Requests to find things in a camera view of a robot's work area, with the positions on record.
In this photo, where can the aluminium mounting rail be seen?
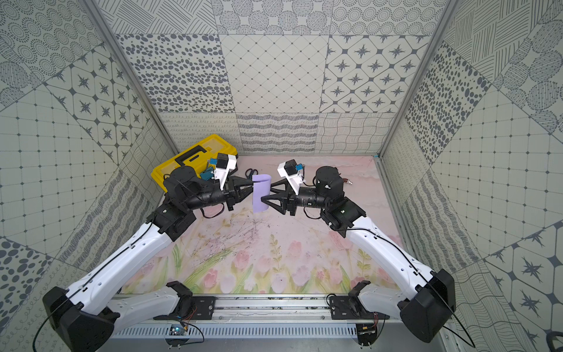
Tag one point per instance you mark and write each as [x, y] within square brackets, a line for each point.
[272, 308]

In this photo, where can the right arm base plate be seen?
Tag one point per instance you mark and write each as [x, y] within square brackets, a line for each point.
[348, 308]

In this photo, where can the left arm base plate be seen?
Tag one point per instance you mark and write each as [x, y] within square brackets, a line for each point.
[206, 306]

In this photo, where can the purple square paper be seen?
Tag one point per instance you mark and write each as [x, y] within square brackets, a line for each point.
[261, 188]

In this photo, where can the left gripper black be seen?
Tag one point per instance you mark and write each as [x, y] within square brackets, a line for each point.
[231, 194]

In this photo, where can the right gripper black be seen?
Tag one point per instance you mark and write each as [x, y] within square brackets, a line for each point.
[285, 204]

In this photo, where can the yellow black toolbox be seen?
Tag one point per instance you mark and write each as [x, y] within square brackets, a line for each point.
[198, 157]

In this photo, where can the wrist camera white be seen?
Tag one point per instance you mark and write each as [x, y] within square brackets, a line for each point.
[223, 165]
[292, 172]

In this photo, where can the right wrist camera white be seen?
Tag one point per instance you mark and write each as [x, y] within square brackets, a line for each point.
[292, 172]

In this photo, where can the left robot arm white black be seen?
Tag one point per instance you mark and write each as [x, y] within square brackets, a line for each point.
[83, 315]

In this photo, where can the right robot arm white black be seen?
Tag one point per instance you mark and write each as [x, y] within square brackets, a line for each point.
[345, 217]

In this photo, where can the white perforated cable duct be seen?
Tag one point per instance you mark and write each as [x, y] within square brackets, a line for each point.
[236, 331]

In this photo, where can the left controller board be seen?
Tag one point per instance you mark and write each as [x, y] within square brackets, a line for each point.
[176, 336]

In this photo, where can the right controller board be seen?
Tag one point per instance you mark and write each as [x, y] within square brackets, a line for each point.
[366, 334]

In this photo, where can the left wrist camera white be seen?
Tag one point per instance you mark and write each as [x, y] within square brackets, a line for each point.
[223, 165]

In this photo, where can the controller board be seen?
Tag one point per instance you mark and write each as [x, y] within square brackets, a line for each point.
[366, 334]
[176, 336]

